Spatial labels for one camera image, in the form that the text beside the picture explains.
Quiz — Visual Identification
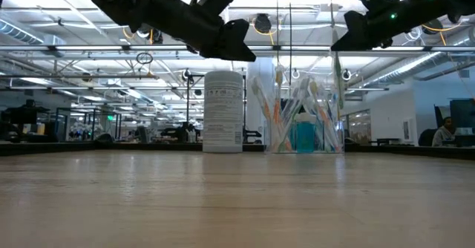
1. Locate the dark computer monitor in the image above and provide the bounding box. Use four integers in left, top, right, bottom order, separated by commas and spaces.
449, 98, 475, 129

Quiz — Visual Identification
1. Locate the teal toothpaste tube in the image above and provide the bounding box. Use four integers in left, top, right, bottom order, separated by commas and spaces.
295, 113, 317, 154
288, 123, 297, 152

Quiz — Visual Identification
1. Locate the black yellow cable reel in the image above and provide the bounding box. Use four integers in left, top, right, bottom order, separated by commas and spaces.
254, 13, 272, 34
421, 17, 445, 36

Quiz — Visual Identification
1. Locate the white wipes canister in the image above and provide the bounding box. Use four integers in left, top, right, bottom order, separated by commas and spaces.
203, 70, 245, 154

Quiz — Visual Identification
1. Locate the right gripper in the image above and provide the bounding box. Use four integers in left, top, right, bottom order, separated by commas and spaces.
331, 0, 456, 52

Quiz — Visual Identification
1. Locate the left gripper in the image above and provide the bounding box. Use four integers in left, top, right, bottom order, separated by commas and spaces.
137, 0, 257, 62

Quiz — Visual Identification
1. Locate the clear acrylic organizer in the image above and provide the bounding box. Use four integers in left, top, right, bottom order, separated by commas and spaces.
263, 120, 345, 154

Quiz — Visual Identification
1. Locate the black coiled hanging cable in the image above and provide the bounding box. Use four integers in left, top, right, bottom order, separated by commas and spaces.
287, 0, 293, 100

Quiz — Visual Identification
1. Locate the person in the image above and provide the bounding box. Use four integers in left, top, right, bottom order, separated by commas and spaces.
432, 117, 457, 147

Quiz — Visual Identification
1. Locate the white building column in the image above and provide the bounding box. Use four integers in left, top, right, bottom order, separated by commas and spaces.
246, 60, 276, 145

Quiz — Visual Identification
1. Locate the silver ceiling duct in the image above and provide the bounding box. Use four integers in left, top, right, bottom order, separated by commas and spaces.
0, 17, 48, 45
361, 36, 475, 88

